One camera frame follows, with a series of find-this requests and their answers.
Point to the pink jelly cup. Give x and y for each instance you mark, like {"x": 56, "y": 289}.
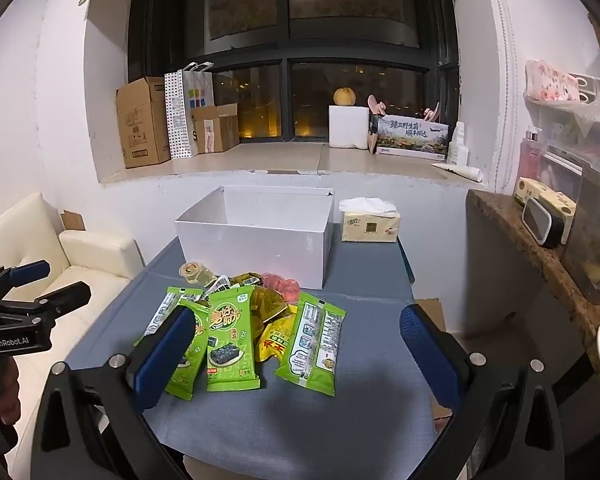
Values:
{"x": 280, "y": 287}

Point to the pink toy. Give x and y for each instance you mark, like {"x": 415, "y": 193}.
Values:
{"x": 431, "y": 112}

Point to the white snack packet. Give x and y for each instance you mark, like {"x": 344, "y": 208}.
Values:
{"x": 217, "y": 285}

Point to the pink bottle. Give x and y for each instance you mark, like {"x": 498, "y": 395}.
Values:
{"x": 530, "y": 157}

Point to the yellow packet with red print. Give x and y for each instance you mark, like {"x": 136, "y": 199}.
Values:
{"x": 275, "y": 340}

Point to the white paper shopping bag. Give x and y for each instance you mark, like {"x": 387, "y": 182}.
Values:
{"x": 187, "y": 110}

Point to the white cardboard box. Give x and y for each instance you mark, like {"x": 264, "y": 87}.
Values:
{"x": 250, "y": 250}

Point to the grey tablecloth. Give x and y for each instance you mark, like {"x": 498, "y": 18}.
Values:
{"x": 305, "y": 420}

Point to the cream leather sofa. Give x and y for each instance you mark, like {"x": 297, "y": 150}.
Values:
{"x": 95, "y": 255}

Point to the flat brown cardboard sheet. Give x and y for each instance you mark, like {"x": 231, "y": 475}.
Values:
{"x": 432, "y": 310}

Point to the yellow pomelo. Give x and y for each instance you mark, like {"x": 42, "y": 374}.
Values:
{"x": 344, "y": 97}

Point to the stone topped dark cabinet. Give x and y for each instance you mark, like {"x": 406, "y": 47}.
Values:
{"x": 500, "y": 310}

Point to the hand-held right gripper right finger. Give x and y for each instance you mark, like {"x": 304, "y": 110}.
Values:
{"x": 425, "y": 355}

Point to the brown cardboard scrap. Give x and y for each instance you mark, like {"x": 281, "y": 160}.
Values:
{"x": 72, "y": 220}

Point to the landscape printed carton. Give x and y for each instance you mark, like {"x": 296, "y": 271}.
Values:
{"x": 412, "y": 137}

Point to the white alarm clock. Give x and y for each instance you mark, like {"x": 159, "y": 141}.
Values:
{"x": 542, "y": 220}

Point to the person's left hand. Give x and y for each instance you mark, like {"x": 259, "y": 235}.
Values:
{"x": 7, "y": 385}

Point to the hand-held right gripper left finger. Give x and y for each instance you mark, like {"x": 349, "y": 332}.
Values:
{"x": 157, "y": 355}

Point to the pale yellow carton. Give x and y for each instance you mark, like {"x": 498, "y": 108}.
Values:
{"x": 530, "y": 190}

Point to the white tube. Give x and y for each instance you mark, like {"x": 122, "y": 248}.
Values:
{"x": 457, "y": 171}

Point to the clear plastic container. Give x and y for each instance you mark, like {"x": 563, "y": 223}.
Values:
{"x": 592, "y": 240}

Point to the round golden jelly cup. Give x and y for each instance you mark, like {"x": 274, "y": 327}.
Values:
{"x": 196, "y": 272}

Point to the olive yellow snack packet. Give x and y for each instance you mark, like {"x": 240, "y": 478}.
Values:
{"x": 245, "y": 280}
{"x": 267, "y": 305}

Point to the clear drawer organizer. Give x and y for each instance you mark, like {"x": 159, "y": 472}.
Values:
{"x": 575, "y": 140}

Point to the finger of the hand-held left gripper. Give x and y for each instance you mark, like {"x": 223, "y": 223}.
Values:
{"x": 65, "y": 297}
{"x": 27, "y": 271}

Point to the pink handheld fan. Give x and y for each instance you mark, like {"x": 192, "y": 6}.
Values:
{"x": 377, "y": 105}

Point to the white foam box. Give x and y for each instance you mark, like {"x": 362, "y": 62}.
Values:
{"x": 349, "y": 127}

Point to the black window frame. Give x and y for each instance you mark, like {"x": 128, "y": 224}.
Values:
{"x": 285, "y": 45}

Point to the pink floral pouch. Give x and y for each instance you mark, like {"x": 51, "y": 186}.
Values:
{"x": 550, "y": 82}

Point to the yellow tissue pack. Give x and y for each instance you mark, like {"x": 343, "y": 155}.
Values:
{"x": 370, "y": 230}

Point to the small open cardboard box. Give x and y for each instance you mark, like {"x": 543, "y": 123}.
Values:
{"x": 217, "y": 130}

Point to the white plastic bottle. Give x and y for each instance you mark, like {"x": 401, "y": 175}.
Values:
{"x": 458, "y": 147}

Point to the green seaweed snack packet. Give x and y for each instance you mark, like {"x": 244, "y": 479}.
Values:
{"x": 196, "y": 365}
{"x": 161, "y": 312}
{"x": 230, "y": 355}
{"x": 305, "y": 355}

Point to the large brown cardboard box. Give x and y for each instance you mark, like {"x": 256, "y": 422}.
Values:
{"x": 142, "y": 125}

